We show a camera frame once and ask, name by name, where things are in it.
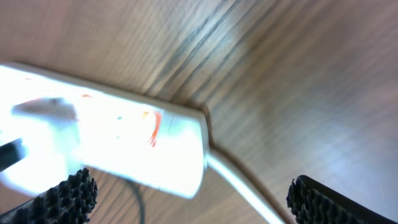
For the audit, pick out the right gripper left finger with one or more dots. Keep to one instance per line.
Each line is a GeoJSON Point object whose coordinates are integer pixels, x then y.
{"type": "Point", "coordinates": [70, 202]}

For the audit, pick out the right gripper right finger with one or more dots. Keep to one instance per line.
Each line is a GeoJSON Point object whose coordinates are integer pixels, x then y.
{"type": "Point", "coordinates": [314, 203]}

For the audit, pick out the white charger plug adapter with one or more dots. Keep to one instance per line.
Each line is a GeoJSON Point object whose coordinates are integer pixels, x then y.
{"type": "Point", "coordinates": [39, 139]}

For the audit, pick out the white power strip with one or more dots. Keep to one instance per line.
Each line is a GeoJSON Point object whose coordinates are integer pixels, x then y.
{"type": "Point", "coordinates": [151, 142]}

